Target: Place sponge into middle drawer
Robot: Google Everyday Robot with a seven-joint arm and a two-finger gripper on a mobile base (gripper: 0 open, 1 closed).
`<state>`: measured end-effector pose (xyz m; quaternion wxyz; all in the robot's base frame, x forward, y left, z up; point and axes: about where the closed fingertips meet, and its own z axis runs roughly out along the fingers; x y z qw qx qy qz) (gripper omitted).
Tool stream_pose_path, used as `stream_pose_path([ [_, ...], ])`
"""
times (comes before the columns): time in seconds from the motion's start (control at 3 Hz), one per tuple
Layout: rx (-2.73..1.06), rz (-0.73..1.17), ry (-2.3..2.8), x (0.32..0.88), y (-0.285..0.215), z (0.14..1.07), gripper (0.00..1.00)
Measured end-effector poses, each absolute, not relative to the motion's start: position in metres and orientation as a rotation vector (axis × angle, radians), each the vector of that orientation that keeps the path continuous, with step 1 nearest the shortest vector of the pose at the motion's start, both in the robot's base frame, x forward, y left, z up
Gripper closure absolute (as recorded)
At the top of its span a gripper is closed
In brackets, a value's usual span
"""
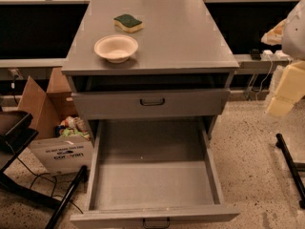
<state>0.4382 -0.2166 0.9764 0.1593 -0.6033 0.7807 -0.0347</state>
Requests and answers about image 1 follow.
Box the cardboard box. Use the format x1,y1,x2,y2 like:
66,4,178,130
18,68,93,176

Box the green and yellow sponge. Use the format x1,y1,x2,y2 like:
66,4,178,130
113,14,144,33

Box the grey drawer cabinet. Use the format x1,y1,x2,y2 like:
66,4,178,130
63,0,238,135

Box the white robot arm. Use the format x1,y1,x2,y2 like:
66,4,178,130
261,0,305,117

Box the colourful items in box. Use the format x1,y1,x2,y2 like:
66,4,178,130
55,116,91,140

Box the black stand leg left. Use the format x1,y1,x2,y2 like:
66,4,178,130
45,166,88,229

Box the wall outlet plug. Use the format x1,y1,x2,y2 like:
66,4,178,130
9,68,24,80

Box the black small adapter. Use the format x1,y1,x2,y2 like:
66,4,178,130
250,49,261,60

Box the black chair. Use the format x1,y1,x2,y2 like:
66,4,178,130
0,111,60,209

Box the white cable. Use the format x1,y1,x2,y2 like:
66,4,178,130
254,54,275,101

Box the black floor cable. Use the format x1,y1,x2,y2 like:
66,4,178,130
6,141,84,215

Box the white power strip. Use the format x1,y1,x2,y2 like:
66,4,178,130
274,51,289,60

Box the grey upper drawer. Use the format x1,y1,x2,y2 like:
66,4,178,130
72,89,230,119

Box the black bottom drawer handle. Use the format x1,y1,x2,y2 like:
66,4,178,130
142,219,171,229

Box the white power adapter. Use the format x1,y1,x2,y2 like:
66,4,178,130
262,50,274,60

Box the black upper drawer handle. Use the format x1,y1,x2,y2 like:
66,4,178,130
139,98,166,107

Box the black stand leg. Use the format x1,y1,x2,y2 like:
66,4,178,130
45,166,88,229
275,134,305,209

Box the open grey bottom drawer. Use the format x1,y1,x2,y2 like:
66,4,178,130
71,118,239,229

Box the black stand leg right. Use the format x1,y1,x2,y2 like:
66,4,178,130
275,134,305,209

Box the black drawer handle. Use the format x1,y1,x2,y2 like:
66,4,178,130
142,219,171,229
139,98,166,107

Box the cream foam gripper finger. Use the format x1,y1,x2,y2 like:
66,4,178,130
265,61,305,117

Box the white paper bowl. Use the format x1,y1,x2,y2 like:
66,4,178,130
94,34,138,63

